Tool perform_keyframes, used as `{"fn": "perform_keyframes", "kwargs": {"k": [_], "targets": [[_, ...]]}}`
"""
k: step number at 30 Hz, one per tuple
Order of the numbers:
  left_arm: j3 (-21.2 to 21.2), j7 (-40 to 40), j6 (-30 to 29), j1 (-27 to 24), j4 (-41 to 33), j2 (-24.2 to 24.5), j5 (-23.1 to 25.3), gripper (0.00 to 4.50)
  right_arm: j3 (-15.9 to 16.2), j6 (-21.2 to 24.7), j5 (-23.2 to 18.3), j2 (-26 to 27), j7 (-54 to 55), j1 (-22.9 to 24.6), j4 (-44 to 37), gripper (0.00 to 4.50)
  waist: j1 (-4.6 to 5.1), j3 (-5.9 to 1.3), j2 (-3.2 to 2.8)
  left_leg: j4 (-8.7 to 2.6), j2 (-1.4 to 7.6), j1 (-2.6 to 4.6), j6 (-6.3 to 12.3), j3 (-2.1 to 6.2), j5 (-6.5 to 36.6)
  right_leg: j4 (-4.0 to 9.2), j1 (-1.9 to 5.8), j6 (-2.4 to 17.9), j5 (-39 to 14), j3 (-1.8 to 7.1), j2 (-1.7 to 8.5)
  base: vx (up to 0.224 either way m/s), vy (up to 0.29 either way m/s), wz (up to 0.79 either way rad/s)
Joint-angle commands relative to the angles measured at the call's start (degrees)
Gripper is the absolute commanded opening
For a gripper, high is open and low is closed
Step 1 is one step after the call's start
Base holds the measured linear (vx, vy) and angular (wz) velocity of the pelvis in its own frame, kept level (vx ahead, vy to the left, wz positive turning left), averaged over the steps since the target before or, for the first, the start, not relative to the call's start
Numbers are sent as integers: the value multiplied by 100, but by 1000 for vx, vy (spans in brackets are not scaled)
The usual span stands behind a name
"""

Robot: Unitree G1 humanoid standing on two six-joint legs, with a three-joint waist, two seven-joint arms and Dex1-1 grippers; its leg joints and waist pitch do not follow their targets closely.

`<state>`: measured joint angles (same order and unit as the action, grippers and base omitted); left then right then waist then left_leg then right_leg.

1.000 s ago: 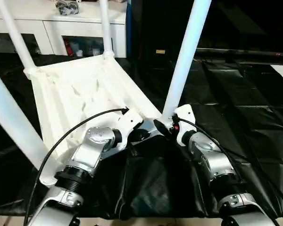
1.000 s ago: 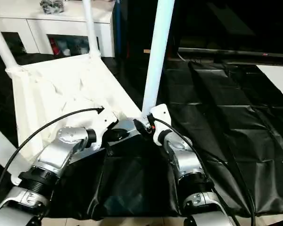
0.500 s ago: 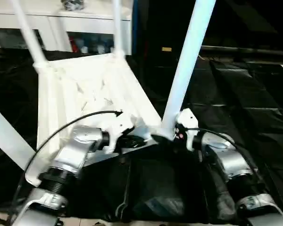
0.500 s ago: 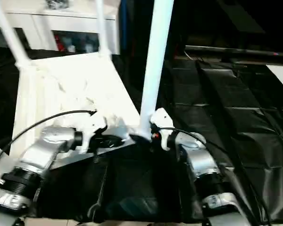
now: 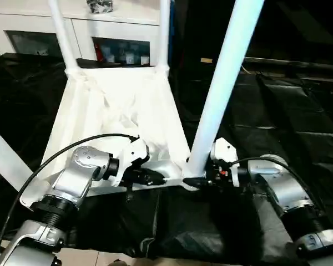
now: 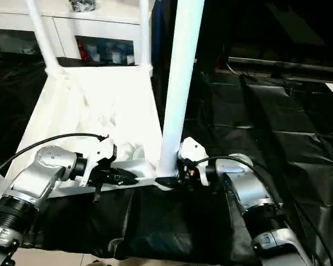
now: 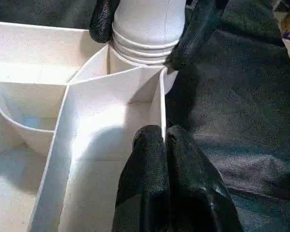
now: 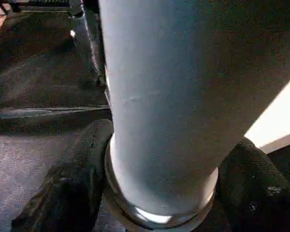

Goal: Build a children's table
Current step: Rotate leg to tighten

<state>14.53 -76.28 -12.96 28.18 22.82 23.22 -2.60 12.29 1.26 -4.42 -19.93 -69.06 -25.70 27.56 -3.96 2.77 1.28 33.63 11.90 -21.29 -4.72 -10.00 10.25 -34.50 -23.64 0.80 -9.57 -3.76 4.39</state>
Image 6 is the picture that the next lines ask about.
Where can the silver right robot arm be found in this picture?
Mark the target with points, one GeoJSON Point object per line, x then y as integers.
{"type": "Point", "coordinates": [250, 188]}

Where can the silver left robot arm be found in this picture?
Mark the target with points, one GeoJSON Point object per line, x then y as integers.
{"type": "Point", "coordinates": [36, 177]}

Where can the grey crumpled object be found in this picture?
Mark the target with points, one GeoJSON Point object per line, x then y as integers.
{"type": "Point", "coordinates": [83, 4]}

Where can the black plastic mat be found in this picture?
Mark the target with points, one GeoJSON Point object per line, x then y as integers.
{"type": "Point", "coordinates": [266, 138]}

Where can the white plastic table leg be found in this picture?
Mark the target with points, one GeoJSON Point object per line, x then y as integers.
{"type": "Point", "coordinates": [180, 77]}
{"type": "Point", "coordinates": [146, 36]}
{"type": "Point", "coordinates": [41, 39]}

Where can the red bottle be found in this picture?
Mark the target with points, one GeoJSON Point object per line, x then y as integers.
{"type": "Point", "coordinates": [83, 51]}

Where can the small white jar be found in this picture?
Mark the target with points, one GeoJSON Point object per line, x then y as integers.
{"type": "Point", "coordinates": [131, 59]}
{"type": "Point", "coordinates": [116, 56]}

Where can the white sideboard cabinet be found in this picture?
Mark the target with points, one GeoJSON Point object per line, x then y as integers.
{"type": "Point", "coordinates": [11, 19]}

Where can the white plastic table top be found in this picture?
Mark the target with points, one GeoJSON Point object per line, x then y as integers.
{"type": "Point", "coordinates": [94, 111]}

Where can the black low shelf board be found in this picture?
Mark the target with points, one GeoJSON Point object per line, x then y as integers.
{"type": "Point", "coordinates": [288, 64]}

